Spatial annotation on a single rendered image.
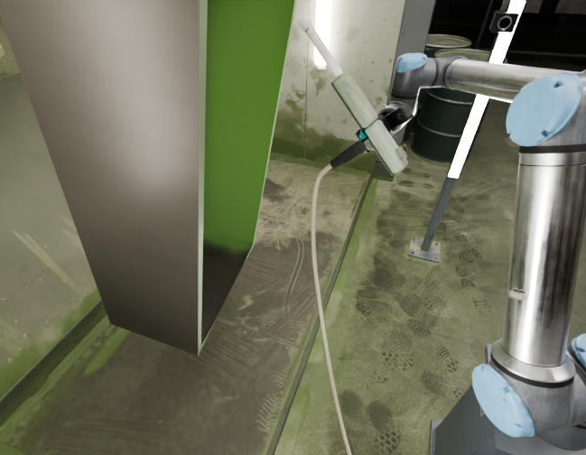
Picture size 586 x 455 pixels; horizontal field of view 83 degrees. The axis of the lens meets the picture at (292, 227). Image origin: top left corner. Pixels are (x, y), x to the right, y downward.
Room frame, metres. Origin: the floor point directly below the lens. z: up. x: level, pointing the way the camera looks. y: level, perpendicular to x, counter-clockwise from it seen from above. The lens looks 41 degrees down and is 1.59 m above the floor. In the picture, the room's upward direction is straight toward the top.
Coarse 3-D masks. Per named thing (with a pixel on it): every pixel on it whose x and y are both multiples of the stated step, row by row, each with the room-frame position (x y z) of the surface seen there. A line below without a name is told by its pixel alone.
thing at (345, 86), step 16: (304, 16) 1.01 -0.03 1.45; (320, 48) 0.97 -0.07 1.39; (336, 64) 0.95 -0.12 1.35; (336, 80) 0.92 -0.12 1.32; (352, 80) 0.93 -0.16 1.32; (352, 96) 0.89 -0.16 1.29; (352, 112) 0.89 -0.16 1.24; (368, 112) 0.87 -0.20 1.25; (368, 128) 0.86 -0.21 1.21; (384, 128) 0.86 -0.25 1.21; (352, 144) 0.90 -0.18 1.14; (368, 144) 0.86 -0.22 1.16; (384, 144) 0.83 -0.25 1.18; (336, 160) 0.92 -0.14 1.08; (384, 160) 0.83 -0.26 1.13; (400, 160) 0.81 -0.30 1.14
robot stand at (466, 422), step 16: (464, 400) 0.48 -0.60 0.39; (448, 416) 0.49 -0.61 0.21; (464, 416) 0.43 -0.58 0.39; (480, 416) 0.38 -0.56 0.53; (432, 432) 0.49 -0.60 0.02; (448, 432) 0.43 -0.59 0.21; (464, 432) 0.38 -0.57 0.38; (480, 432) 0.34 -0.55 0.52; (496, 432) 0.30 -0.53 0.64; (432, 448) 0.44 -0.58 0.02; (448, 448) 0.38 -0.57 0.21; (464, 448) 0.34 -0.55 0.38; (480, 448) 0.30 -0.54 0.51; (496, 448) 0.27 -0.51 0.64; (512, 448) 0.26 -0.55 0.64; (528, 448) 0.27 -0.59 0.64; (544, 448) 0.27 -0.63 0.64; (560, 448) 0.27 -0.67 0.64
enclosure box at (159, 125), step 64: (0, 0) 0.62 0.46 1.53; (64, 0) 0.59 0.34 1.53; (128, 0) 0.57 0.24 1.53; (192, 0) 0.54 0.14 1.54; (256, 0) 1.15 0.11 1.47; (64, 64) 0.61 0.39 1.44; (128, 64) 0.57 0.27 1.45; (192, 64) 0.55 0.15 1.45; (256, 64) 1.16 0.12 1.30; (64, 128) 0.63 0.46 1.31; (128, 128) 0.59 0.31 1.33; (192, 128) 0.55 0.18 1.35; (256, 128) 1.16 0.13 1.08; (64, 192) 0.65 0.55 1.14; (128, 192) 0.60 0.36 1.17; (192, 192) 0.56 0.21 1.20; (256, 192) 1.17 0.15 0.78; (128, 256) 0.63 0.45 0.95; (192, 256) 0.57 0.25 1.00; (128, 320) 0.66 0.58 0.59; (192, 320) 0.59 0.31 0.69
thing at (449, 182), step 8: (448, 184) 1.60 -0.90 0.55; (448, 192) 1.59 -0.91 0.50; (440, 200) 1.60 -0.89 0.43; (440, 208) 1.60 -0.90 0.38; (432, 216) 1.64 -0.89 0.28; (440, 216) 1.59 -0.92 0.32; (432, 224) 1.60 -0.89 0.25; (432, 232) 1.60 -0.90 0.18; (424, 240) 1.61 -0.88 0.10; (432, 240) 1.59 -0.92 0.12; (424, 248) 1.60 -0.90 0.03
